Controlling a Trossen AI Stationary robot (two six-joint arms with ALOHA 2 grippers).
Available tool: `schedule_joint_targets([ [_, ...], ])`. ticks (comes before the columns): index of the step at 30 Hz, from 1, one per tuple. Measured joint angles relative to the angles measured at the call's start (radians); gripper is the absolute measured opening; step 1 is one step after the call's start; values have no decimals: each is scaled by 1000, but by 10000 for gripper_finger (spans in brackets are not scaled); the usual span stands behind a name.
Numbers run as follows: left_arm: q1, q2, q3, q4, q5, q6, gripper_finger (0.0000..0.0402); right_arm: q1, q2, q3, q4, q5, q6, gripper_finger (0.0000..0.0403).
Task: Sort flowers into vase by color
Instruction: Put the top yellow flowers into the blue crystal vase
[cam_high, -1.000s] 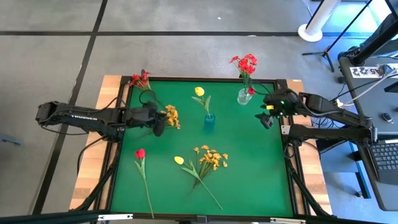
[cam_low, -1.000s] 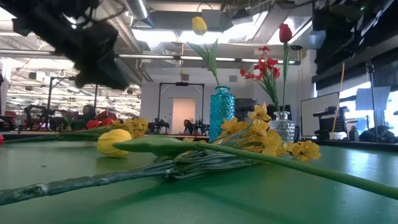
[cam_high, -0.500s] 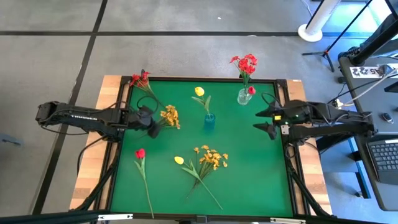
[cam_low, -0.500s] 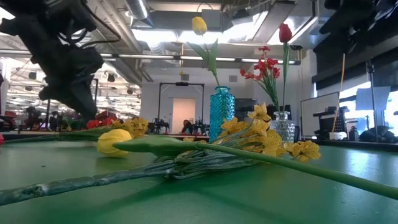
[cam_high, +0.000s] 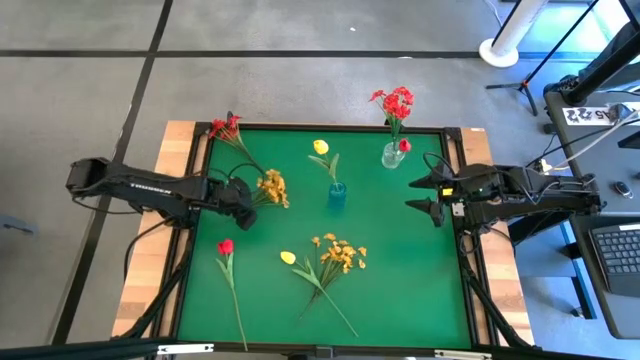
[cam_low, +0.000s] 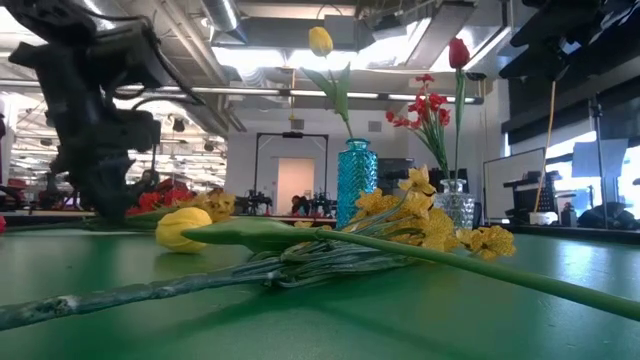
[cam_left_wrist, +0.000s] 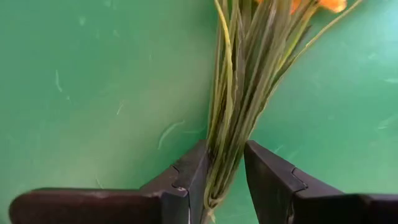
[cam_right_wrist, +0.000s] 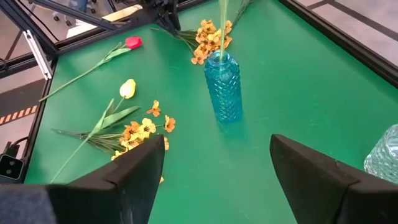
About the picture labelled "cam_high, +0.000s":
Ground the blue gray chair foot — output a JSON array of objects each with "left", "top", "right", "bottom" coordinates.
[{"left": 0, "top": 214, "right": 39, "bottom": 236}]

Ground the black monitor stand pole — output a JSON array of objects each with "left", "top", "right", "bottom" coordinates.
[{"left": 543, "top": 0, "right": 640, "bottom": 107}]

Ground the silver metal bracket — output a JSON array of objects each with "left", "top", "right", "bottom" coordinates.
[
  {"left": 433, "top": 349, "right": 494, "bottom": 360},
  {"left": 156, "top": 342, "right": 215, "bottom": 356}
]

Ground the clear glass vase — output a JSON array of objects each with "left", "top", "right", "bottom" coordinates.
[{"left": 381, "top": 140, "right": 407, "bottom": 170}]

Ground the teal glass vase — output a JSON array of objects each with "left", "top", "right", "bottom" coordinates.
[{"left": 327, "top": 181, "right": 348, "bottom": 214}]

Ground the orange artificial flower bunch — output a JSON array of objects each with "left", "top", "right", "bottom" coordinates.
[
  {"left": 249, "top": 168, "right": 292, "bottom": 211},
  {"left": 298, "top": 232, "right": 369, "bottom": 321}
]

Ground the black tripod stand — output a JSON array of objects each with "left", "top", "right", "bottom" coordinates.
[{"left": 485, "top": 0, "right": 601, "bottom": 117}]

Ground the white round pillar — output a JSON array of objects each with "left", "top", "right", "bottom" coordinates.
[{"left": 478, "top": 0, "right": 551, "bottom": 69}]

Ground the black keyboard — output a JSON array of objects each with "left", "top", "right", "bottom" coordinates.
[{"left": 588, "top": 222, "right": 640, "bottom": 297}]

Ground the gray desk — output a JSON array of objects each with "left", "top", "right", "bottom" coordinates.
[{"left": 543, "top": 89, "right": 640, "bottom": 341}]

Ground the black aluminium table frame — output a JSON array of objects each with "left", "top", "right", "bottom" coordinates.
[{"left": 119, "top": 121, "right": 534, "bottom": 360}]

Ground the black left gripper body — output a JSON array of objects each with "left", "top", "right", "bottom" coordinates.
[{"left": 207, "top": 175, "right": 260, "bottom": 233}]

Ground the green table mat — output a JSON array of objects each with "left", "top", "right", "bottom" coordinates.
[{"left": 177, "top": 128, "right": 474, "bottom": 350}]

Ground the white cable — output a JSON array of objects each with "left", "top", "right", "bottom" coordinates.
[{"left": 552, "top": 107, "right": 640, "bottom": 171}]

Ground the yellow artificial tulip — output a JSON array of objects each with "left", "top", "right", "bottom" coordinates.
[
  {"left": 307, "top": 139, "right": 342, "bottom": 189},
  {"left": 279, "top": 250, "right": 360, "bottom": 338}
]

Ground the white paper label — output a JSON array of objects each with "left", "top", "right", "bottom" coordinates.
[{"left": 562, "top": 102, "right": 640, "bottom": 126}]

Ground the red artificial flower bunch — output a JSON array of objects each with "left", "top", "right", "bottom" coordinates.
[
  {"left": 208, "top": 114, "right": 269, "bottom": 175},
  {"left": 368, "top": 85, "right": 416, "bottom": 154}
]

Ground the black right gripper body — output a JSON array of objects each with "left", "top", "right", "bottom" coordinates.
[{"left": 430, "top": 164, "right": 484, "bottom": 229}]

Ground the blue desk leg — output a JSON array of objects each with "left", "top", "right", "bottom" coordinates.
[{"left": 559, "top": 222, "right": 599, "bottom": 321}]

